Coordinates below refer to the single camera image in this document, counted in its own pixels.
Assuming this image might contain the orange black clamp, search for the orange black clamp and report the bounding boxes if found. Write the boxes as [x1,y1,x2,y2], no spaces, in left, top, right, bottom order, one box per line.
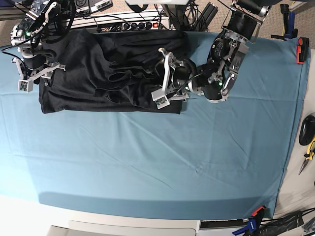
[296,37,310,64]

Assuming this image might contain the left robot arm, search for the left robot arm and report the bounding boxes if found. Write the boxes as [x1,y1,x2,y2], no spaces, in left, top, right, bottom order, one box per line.
[166,0,272,103]

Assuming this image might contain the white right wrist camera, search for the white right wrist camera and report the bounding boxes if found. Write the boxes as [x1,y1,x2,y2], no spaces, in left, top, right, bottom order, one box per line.
[13,59,66,93]

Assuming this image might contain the yellow handled pliers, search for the yellow handled pliers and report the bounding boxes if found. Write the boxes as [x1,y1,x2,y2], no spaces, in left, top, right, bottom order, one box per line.
[298,140,315,175]

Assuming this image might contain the black T-shirt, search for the black T-shirt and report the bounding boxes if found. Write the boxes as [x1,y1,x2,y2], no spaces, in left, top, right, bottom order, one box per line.
[39,29,190,114]

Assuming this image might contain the black computer mouse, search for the black computer mouse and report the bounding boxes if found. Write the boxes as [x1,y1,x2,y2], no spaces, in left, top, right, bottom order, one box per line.
[299,115,315,146]

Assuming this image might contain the white power strip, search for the white power strip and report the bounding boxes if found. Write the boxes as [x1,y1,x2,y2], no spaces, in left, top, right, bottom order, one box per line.
[96,17,174,33]

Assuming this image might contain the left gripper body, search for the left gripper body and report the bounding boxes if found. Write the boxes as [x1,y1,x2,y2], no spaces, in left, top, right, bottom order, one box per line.
[170,59,201,96]

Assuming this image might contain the blue orange clamp bottom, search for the blue orange clamp bottom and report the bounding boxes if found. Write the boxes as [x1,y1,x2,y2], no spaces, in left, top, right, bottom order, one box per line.
[232,206,266,236]

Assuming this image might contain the blue clamp top right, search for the blue clamp top right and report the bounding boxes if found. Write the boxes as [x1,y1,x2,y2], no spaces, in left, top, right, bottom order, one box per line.
[270,4,298,41]

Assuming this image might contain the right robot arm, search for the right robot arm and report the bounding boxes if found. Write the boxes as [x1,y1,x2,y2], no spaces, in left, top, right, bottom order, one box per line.
[11,0,76,92]

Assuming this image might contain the teal table cloth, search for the teal table cloth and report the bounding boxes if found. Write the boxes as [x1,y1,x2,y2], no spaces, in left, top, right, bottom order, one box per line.
[0,38,310,220]

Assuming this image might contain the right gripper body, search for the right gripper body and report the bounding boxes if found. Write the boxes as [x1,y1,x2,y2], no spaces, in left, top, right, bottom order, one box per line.
[12,48,56,78]

